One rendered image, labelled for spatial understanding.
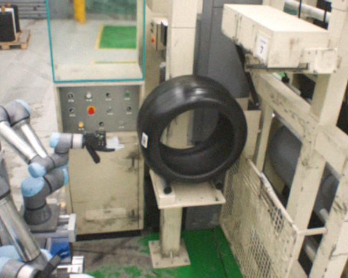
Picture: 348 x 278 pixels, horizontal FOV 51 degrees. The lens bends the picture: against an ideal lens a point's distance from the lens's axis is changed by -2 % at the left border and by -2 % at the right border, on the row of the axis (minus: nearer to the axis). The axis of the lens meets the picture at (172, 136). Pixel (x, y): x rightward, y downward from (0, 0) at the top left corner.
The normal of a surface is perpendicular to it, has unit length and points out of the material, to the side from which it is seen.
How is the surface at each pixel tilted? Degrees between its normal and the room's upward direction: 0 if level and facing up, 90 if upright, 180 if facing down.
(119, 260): 0
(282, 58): 90
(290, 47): 90
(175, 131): 90
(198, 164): 16
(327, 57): 72
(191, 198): 0
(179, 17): 90
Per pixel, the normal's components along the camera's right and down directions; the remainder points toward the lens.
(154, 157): 0.00, 0.51
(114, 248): 0.04, -0.88
